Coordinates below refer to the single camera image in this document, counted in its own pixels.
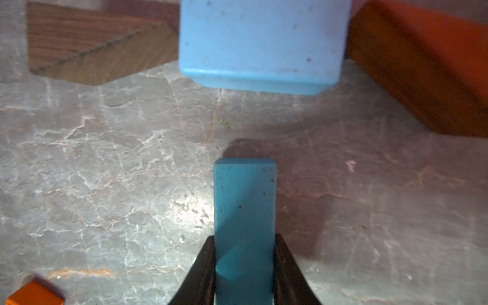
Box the orange block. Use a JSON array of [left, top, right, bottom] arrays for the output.
[[5, 281, 64, 305]]

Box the teal block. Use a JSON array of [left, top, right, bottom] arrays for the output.
[[213, 158, 277, 304]]

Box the dark brown wedge block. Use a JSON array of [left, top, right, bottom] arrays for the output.
[[25, 1, 180, 86]]

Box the light blue rectangular block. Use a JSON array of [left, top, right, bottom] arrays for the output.
[[179, 0, 352, 95]]

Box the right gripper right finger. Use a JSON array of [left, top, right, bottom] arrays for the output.
[[273, 234, 321, 305]]

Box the reddish brown wedge block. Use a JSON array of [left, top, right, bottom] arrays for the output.
[[347, 1, 487, 137]]

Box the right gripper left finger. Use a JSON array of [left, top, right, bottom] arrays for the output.
[[169, 236, 216, 305]]

